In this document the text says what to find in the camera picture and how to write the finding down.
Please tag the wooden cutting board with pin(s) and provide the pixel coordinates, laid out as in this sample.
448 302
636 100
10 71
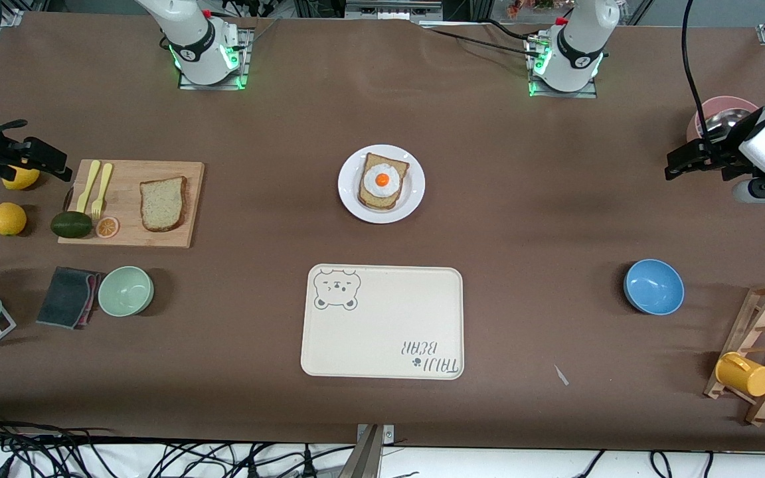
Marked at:
157 169

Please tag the white round plate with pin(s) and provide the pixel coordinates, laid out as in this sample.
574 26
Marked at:
349 199

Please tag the fried egg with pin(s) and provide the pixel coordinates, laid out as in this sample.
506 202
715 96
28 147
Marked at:
382 180

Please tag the pale green bowl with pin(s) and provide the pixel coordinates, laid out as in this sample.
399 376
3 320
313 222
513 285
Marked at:
125 291

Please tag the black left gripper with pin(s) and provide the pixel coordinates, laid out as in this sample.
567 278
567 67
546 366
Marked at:
721 152

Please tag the yellow plastic fork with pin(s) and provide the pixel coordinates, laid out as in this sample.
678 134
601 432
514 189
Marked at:
101 189

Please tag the blue bowl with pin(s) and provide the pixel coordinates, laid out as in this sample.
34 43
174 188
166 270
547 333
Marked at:
653 287

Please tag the wooden cup rack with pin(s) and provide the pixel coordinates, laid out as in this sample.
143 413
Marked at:
764 312

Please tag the yellow lemon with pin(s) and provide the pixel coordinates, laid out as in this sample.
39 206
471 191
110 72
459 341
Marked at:
8 219
20 179

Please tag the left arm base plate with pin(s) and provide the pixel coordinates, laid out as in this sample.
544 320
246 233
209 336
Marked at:
588 93

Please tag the bread slice under egg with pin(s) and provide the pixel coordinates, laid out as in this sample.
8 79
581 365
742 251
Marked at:
372 197

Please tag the plain bread slice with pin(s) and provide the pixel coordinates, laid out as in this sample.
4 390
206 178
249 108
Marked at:
163 204

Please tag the green avocado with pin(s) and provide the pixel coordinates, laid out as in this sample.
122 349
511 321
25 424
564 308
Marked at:
72 224

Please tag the yellow cup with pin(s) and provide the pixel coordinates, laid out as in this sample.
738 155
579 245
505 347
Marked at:
744 375

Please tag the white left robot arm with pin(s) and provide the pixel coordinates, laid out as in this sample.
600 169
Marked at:
578 46

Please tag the dark folded cloth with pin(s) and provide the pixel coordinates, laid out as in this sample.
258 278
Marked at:
67 299

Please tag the orange slice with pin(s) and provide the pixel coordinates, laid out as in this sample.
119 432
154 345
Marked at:
107 227

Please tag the small white paper scrap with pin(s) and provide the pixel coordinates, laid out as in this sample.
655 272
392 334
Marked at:
561 375

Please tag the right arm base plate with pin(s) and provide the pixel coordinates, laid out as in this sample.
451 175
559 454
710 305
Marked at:
244 66

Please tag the metal scoop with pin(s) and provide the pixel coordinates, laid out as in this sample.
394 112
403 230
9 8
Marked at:
728 119

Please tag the pink bowl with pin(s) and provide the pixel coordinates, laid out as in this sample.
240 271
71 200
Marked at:
721 103

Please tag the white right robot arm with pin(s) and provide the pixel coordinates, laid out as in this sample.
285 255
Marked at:
196 46

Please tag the metal table edge bracket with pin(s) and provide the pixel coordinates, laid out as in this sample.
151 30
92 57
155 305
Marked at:
370 451

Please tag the cream bear print tray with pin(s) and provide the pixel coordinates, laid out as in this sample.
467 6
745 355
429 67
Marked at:
382 332

